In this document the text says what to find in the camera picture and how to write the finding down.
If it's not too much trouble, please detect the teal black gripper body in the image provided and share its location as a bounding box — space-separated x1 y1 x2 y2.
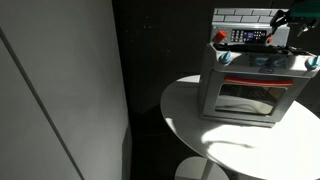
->
287 0 320 23

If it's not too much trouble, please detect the blue stove knob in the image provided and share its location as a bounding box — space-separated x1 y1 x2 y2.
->
305 55 320 71
269 56 287 69
249 56 270 68
218 50 233 66

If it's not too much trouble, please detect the large red stove knob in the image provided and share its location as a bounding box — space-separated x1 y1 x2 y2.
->
213 30 228 43

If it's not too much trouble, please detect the grey toy stove oven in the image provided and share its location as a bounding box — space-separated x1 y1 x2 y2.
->
198 7 320 129

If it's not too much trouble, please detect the round white table base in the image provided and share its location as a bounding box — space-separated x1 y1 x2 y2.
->
174 156 231 180

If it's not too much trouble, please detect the red oven door handle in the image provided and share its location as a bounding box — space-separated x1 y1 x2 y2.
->
223 75 295 88

